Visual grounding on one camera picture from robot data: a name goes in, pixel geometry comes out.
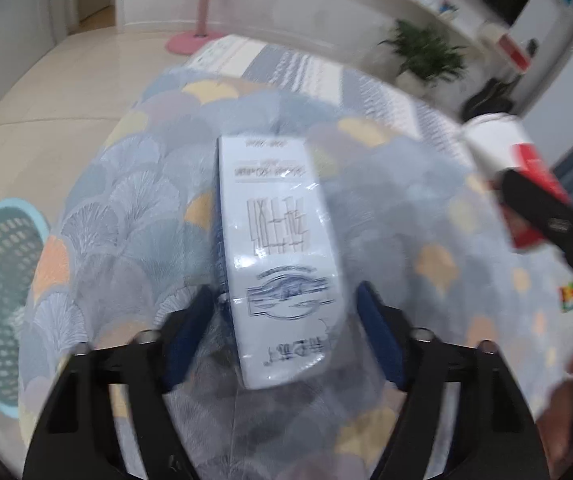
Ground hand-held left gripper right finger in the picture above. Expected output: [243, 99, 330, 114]
[357, 280, 552, 480]

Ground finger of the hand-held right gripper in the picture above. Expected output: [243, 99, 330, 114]
[497, 169, 573, 321]

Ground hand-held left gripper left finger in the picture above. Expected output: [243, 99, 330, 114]
[21, 284, 217, 480]

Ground red and white paper cup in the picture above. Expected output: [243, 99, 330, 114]
[461, 112, 573, 251]

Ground white and blue milk carton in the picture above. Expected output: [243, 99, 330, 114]
[214, 135, 342, 391]

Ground white refrigerator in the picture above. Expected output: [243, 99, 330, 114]
[521, 25, 573, 166]

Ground black guitar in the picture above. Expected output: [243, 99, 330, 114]
[461, 77, 517, 123]

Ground fan pattern tablecloth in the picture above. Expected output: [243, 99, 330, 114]
[19, 67, 573, 480]

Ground red and white shelf box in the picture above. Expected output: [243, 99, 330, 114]
[477, 22, 535, 73]

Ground green potted plant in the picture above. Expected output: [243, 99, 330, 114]
[379, 19, 467, 98]

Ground grey striped blanket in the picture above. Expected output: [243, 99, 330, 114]
[184, 35, 472, 171]

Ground pink coat stand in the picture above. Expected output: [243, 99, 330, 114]
[165, 0, 224, 55]

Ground curved white wall shelf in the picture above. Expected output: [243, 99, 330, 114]
[357, 0, 482, 56]

